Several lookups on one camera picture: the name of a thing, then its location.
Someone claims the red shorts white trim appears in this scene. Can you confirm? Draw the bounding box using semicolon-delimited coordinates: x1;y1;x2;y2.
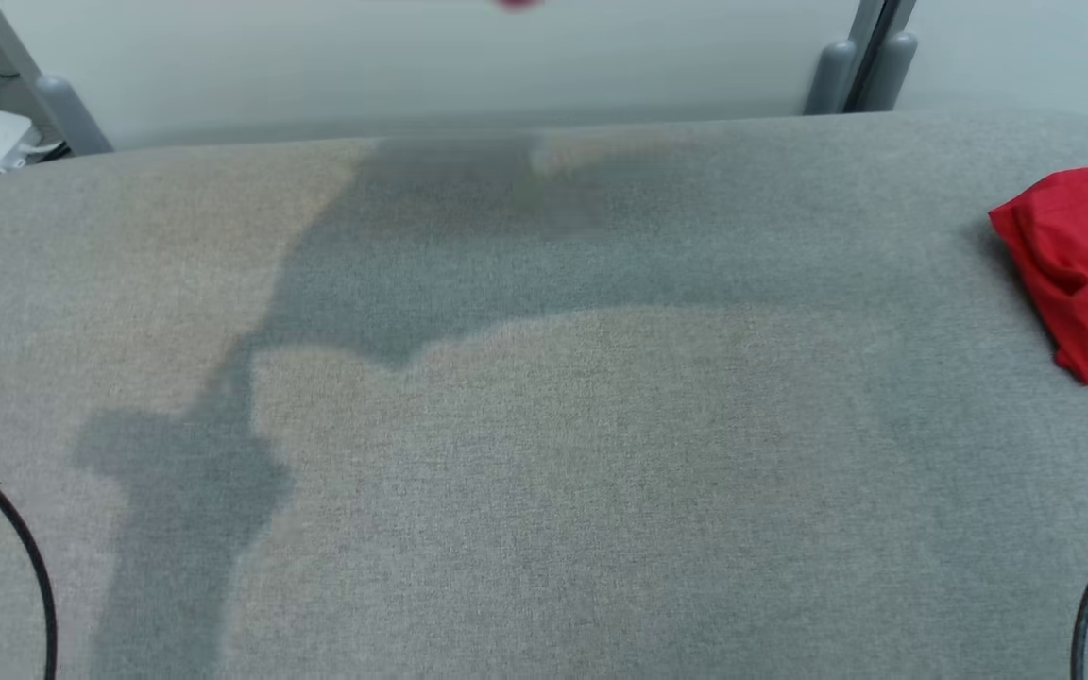
988;165;1088;386

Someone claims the grey double partition post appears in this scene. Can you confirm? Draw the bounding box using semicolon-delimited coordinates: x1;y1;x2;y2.
804;0;918;116

